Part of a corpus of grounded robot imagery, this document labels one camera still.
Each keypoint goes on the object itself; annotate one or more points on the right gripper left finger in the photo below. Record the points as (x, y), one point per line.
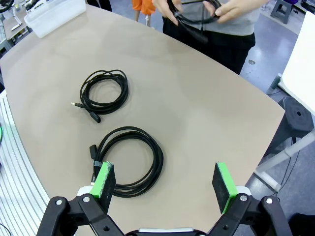
(104, 186)

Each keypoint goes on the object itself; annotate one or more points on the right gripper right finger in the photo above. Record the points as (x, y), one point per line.
(222, 189)

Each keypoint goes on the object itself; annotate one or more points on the person's left hand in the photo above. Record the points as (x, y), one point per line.
(233, 9)

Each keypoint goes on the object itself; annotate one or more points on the person's right hand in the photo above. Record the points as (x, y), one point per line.
(165, 7)

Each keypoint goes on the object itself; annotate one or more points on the white table leg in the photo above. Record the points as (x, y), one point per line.
(290, 151)

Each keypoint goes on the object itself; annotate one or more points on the white slatted platform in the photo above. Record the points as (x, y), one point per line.
(19, 184)

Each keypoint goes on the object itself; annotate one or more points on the black plastic stool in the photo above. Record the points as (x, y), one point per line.
(297, 115)

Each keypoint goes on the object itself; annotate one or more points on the gray table foot cap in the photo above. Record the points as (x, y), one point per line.
(277, 79)

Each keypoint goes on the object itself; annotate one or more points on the person in gray hoodie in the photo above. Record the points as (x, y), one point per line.
(233, 49)

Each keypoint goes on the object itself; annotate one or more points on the clear plastic storage bin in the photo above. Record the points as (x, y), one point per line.
(54, 17)

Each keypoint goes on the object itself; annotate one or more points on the gray step stool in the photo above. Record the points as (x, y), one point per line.
(283, 9)

